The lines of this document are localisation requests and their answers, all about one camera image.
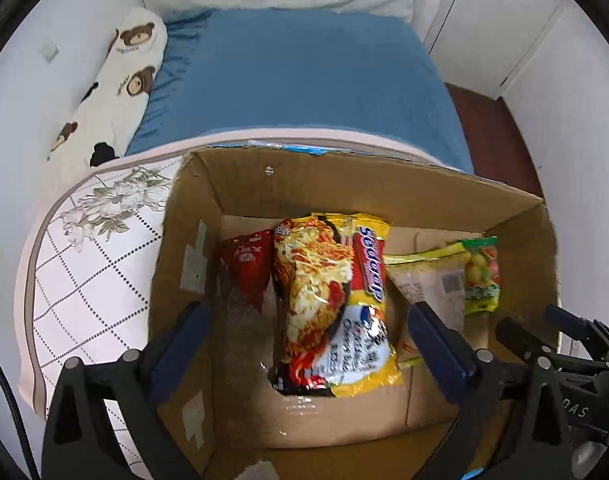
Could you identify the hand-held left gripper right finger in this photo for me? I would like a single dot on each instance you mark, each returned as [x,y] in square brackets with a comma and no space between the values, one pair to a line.
[439,355]

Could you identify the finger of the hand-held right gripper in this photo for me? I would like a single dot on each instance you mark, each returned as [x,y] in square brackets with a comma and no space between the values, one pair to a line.
[521,340]
[569,322]

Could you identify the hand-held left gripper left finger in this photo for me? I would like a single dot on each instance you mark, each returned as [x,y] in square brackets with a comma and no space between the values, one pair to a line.
[184,340]

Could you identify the yellow instant noodle packet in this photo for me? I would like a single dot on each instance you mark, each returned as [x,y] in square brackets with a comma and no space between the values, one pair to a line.
[329,300]

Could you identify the cardboard box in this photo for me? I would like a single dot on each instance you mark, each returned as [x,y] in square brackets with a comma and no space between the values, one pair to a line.
[244,185]

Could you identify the green candy packet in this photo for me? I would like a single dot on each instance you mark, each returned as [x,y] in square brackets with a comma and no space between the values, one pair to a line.
[480,275]

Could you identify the red snack packet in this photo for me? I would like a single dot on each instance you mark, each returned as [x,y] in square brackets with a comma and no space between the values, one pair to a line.
[247,265]

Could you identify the floral quilted blanket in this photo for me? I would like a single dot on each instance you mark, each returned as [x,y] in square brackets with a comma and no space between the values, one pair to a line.
[94,270]

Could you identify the bear print pillow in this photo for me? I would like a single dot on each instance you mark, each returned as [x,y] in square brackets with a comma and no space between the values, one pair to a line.
[119,85]

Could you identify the blue bed sheet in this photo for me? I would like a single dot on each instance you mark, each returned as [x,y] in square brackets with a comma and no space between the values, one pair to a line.
[309,70]

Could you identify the white door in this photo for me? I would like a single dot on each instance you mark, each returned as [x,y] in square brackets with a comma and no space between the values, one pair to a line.
[489,30]

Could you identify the white wall socket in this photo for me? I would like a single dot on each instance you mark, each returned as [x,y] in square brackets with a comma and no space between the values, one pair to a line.
[49,51]

